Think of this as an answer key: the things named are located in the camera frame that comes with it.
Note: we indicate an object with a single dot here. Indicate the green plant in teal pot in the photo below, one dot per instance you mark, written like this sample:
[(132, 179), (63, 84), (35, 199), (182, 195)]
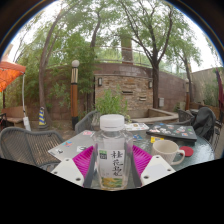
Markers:
[(110, 103)]

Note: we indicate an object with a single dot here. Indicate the wooden bench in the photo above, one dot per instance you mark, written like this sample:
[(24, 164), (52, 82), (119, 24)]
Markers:
[(13, 115)]

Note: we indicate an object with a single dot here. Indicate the round glass patio table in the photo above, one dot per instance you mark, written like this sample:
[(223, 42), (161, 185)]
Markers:
[(201, 153)]

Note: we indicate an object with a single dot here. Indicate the clear white-capped drink bottle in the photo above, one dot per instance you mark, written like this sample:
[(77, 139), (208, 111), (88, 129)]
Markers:
[(112, 146)]

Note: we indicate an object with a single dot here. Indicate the black backpack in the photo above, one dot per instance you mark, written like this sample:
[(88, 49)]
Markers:
[(204, 121)]

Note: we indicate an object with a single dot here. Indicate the silver laptop with stickers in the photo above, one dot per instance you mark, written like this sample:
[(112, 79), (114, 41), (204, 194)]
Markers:
[(68, 146)]

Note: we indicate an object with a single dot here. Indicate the grey wall utility box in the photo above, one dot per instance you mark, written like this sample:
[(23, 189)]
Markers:
[(161, 102)]

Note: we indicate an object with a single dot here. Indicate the black laptop with stickers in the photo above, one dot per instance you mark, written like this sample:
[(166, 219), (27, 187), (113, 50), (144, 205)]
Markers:
[(173, 132)]

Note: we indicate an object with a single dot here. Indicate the wooden globe-topped lamp post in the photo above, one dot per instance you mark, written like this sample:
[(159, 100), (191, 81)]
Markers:
[(74, 96)]

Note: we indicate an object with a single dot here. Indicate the orange canopy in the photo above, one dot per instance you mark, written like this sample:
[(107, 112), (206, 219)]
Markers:
[(9, 73)]

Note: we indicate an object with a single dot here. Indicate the small colourful sticker card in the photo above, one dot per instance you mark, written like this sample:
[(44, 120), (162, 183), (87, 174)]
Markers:
[(137, 137)]

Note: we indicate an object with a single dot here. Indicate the closed maroon patio umbrella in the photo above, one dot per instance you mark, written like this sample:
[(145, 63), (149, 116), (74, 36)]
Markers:
[(220, 90)]

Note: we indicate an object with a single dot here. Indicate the blue yellow striped cone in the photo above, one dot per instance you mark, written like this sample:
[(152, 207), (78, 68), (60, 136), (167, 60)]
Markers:
[(42, 118)]

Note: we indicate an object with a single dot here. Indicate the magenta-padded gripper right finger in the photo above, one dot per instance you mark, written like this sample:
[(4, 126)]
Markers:
[(141, 159)]

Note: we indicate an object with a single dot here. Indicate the flat round red coaster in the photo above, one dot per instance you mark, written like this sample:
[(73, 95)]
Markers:
[(187, 151)]

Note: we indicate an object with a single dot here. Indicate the white ribbed mug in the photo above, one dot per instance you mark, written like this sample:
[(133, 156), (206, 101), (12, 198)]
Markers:
[(165, 151)]

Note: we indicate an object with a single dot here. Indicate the black wall lantern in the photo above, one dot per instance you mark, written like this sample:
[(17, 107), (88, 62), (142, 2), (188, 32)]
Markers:
[(100, 82), (150, 84)]

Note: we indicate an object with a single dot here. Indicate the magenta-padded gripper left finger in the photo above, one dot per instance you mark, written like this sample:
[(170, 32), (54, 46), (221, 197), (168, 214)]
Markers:
[(81, 160)]

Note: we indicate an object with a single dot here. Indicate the grey mesh metal armchair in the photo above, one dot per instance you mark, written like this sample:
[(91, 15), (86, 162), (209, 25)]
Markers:
[(184, 115), (85, 122), (26, 145)]

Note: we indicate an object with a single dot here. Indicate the small yellow card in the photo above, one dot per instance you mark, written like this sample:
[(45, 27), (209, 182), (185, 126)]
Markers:
[(156, 139)]

